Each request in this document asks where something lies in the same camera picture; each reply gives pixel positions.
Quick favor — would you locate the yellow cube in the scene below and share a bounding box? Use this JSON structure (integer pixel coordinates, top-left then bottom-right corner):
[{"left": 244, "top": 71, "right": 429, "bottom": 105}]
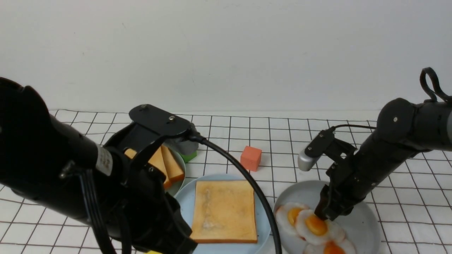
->
[{"left": 146, "top": 250, "right": 161, "bottom": 254}]

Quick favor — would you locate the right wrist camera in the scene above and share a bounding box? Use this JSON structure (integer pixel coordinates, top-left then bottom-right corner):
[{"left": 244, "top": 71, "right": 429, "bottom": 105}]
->
[{"left": 297, "top": 129, "right": 334, "bottom": 171}]

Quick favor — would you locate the orange cube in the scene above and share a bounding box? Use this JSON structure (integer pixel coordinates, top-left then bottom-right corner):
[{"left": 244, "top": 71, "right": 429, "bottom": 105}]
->
[{"left": 240, "top": 146, "right": 262, "bottom": 172}]

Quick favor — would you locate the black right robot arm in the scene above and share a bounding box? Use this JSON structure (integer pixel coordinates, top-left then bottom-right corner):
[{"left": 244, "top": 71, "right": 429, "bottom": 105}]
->
[{"left": 305, "top": 67, "right": 452, "bottom": 221}]

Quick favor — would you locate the grey plate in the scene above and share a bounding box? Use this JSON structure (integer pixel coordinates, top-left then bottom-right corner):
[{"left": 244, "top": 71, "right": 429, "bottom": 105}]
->
[{"left": 273, "top": 180, "right": 381, "bottom": 254}]

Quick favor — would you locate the toast slice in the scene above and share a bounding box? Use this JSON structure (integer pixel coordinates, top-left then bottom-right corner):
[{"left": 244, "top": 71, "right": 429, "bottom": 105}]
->
[
  {"left": 161, "top": 146, "right": 185, "bottom": 183},
  {"left": 191, "top": 180, "right": 258, "bottom": 244},
  {"left": 124, "top": 147, "right": 172, "bottom": 190}
]

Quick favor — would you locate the green cube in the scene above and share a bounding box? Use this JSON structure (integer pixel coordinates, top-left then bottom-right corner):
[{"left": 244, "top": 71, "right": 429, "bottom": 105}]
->
[{"left": 179, "top": 151, "right": 197, "bottom": 163}]

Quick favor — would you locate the fried egg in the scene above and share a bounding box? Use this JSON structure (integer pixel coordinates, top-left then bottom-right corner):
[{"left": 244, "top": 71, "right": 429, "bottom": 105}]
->
[
  {"left": 303, "top": 238, "right": 357, "bottom": 254},
  {"left": 275, "top": 202, "right": 310, "bottom": 237},
  {"left": 295, "top": 210, "right": 346, "bottom": 246}
]

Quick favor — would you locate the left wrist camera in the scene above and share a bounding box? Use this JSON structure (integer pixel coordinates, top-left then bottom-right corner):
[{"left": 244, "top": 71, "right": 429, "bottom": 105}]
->
[{"left": 123, "top": 104, "right": 199, "bottom": 155}]

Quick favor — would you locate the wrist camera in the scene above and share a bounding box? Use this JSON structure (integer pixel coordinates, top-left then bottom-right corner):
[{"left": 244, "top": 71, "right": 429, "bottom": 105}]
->
[
  {"left": 297, "top": 129, "right": 334, "bottom": 171},
  {"left": 123, "top": 104, "right": 199, "bottom": 155}
]

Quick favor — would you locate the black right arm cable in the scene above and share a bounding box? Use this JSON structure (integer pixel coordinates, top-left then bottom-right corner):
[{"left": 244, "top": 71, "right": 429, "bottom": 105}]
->
[{"left": 330, "top": 124, "right": 377, "bottom": 133}]

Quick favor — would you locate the pale green plate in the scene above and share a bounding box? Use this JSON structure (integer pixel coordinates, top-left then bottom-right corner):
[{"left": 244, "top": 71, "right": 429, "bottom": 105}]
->
[{"left": 167, "top": 156, "right": 186, "bottom": 196}]

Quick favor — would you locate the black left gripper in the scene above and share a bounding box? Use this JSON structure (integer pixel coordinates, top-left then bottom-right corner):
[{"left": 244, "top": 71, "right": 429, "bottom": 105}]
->
[{"left": 105, "top": 123, "right": 197, "bottom": 254}]

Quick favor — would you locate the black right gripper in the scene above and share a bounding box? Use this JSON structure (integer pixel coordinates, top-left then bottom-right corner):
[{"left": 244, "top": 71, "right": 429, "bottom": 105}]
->
[{"left": 314, "top": 138, "right": 371, "bottom": 221}]

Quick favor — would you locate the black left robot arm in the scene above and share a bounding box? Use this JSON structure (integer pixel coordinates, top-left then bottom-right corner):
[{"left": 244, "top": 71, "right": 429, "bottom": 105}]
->
[{"left": 0, "top": 78, "right": 198, "bottom": 254}]

